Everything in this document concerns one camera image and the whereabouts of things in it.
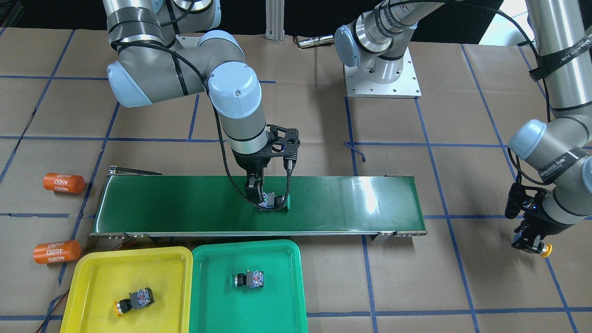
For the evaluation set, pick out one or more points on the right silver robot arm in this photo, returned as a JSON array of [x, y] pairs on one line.
[[168, 49]]

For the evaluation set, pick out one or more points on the green push button switch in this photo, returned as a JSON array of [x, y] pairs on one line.
[[250, 279]]

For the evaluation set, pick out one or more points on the aluminium frame post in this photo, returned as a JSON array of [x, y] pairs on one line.
[[274, 17]]

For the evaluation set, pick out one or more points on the yellow plastic tray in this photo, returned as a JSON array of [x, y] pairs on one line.
[[102, 278]]

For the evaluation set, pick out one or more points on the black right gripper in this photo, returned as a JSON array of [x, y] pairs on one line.
[[251, 163]]

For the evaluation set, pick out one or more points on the green plastic tray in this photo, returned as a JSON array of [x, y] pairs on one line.
[[217, 306]]

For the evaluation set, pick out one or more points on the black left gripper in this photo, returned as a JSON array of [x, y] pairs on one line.
[[538, 225]]

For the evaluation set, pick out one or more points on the orange 4680 cylinder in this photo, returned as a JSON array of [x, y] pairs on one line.
[[64, 182], [57, 252]]

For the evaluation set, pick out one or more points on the green conveyor belt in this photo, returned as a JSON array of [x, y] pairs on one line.
[[209, 206]]

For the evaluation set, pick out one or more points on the yellow push button switch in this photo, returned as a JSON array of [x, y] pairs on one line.
[[546, 250]]

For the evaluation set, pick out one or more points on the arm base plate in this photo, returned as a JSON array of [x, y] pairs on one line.
[[184, 42], [379, 78]]

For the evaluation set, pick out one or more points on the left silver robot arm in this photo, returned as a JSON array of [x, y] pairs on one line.
[[552, 188]]

